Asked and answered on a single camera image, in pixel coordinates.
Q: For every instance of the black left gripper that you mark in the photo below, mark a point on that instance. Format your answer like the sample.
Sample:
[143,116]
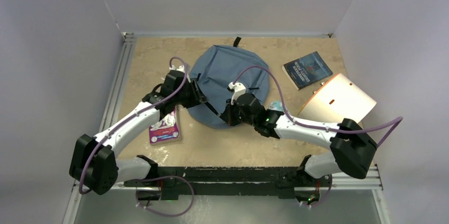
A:
[197,98]

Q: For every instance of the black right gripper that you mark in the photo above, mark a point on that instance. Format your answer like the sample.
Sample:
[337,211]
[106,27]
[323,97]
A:
[227,116]

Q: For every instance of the blue fabric backpack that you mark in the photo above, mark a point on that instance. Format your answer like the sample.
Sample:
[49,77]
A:
[215,69]

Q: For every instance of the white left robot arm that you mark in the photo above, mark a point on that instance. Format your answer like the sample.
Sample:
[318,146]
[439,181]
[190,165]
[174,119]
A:
[94,162]

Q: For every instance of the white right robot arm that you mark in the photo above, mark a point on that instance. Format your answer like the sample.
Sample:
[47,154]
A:
[349,151]

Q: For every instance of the light blue scissors blister pack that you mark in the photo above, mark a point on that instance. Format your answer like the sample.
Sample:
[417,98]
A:
[276,105]

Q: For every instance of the dark blue paperback book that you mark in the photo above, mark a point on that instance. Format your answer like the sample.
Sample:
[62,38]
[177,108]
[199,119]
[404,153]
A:
[307,70]

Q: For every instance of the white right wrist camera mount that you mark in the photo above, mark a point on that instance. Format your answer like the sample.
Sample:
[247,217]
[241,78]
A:
[237,89]

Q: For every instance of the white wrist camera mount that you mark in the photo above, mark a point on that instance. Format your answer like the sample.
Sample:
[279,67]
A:
[177,76]
[237,89]

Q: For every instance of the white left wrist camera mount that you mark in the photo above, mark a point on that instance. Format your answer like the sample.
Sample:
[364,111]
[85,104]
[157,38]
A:
[177,76]

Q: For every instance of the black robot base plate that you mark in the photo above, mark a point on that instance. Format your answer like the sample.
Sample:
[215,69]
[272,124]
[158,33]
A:
[282,182]

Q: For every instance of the white orange-edged ring binder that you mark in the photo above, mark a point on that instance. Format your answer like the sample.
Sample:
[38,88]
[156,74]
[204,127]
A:
[336,99]

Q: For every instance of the aluminium frame rails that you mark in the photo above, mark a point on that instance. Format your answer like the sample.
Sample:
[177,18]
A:
[144,60]

